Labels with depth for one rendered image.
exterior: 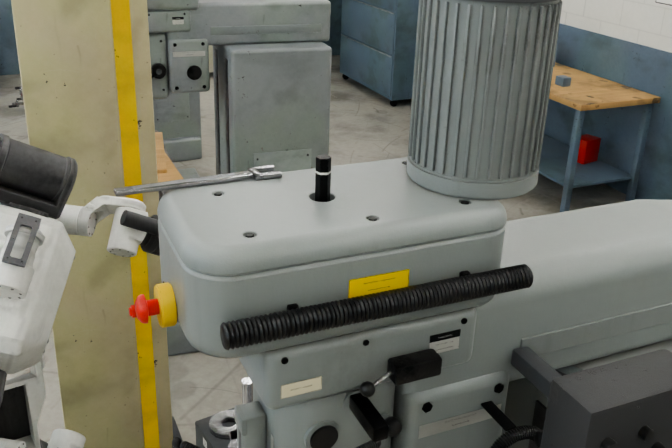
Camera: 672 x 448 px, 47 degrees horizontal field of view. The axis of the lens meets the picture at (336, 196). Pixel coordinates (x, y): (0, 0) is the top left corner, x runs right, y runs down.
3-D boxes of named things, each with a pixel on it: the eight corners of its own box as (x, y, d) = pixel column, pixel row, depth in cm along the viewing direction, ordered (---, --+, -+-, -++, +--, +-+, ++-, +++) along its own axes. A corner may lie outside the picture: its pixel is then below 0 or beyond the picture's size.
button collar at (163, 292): (163, 336, 104) (161, 297, 102) (154, 314, 109) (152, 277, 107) (178, 333, 105) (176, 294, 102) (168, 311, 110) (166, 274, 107)
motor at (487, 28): (449, 208, 107) (472, -30, 95) (384, 162, 124) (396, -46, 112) (564, 191, 115) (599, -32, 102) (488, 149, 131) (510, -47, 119)
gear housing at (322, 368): (267, 418, 104) (267, 355, 100) (218, 327, 125) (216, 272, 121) (476, 366, 117) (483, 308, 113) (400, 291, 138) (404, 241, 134)
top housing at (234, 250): (197, 374, 96) (192, 260, 90) (154, 279, 118) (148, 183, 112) (508, 306, 114) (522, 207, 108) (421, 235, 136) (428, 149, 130)
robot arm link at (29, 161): (-22, 193, 147) (0, 176, 137) (-10, 151, 151) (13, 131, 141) (38, 211, 154) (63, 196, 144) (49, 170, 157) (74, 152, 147)
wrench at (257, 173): (117, 200, 106) (117, 194, 106) (112, 190, 109) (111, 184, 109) (282, 177, 116) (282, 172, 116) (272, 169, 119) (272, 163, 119)
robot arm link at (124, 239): (146, 265, 177) (100, 252, 171) (155, 221, 181) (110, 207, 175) (168, 256, 169) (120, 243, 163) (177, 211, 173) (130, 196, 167)
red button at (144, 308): (139, 330, 103) (137, 304, 102) (134, 315, 107) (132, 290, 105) (164, 325, 104) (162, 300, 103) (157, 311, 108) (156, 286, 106)
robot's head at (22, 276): (-18, 296, 127) (-17, 280, 120) (2, 241, 132) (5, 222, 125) (23, 306, 129) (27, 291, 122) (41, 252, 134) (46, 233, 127)
